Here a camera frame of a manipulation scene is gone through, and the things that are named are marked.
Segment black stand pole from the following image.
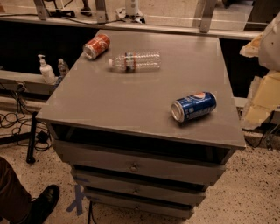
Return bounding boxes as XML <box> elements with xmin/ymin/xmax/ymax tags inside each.
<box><xmin>26</xmin><ymin>112</ymin><xmax>37</xmax><ymax>164</ymax></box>

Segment black shoe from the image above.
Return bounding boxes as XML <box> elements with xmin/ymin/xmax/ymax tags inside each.
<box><xmin>25</xmin><ymin>185</ymin><xmax>60</xmax><ymax>224</ymax></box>

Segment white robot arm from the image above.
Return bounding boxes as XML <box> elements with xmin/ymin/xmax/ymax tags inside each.
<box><xmin>240</xmin><ymin>13</ymin><xmax>280</xmax><ymax>130</ymax></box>

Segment brown trouser leg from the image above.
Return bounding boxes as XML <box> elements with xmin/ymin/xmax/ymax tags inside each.
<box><xmin>0</xmin><ymin>157</ymin><xmax>31</xmax><ymax>224</ymax></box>

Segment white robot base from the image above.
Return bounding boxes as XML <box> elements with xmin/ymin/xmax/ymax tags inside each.
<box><xmin>115</xmin><ymin>0</ymin><xmax>145</xmax><ymax>24</ymax></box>

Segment small clear bottle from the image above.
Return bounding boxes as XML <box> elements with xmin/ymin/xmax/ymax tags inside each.
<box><xmin>58</xmin><ymin>59</ymin><xmax>69</xmax><ymax>77</ymax></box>

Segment black floor cables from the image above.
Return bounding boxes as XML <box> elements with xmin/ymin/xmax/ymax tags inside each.
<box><xmin>0</xmin><ymin>82</ymin><xmax>53</xmax><ymax>152</ymax></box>

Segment grey drawer cabinet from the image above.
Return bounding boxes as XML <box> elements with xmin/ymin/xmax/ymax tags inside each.
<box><xmin>38</xmin><ymin>31</ymin><xmax>245</xmax><ymax>218</ymax></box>

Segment blue tape cross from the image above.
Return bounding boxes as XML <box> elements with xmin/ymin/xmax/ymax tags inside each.
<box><xmin>66</xmin><ymin>185</ymin><xmax>85</xmax><ymax>216</ymax></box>

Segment clear plastic water bottle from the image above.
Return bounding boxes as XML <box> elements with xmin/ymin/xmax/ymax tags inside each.
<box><xmin>108</xmin><ymin>51</ymin><xmax>161</xmax><ymax>73</ymax></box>

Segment red soda can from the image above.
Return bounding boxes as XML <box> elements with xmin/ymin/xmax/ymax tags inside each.
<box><xmin>83</xmin><ymin>34</ymin><xmax>110</xmax><ymax>60</ymax></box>

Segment white pump dispenser bottle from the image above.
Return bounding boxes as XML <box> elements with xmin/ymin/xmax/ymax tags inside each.
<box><xmin>38</xmin><ymin>54</ymin><xmax>56</xmax><ymax>84</ymax></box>

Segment blue pepsi can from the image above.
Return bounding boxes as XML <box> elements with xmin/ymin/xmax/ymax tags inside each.
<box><xmin>171</xmin><ymin>92</ymin><xmax>217</xmax><ymax>123</ymax></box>

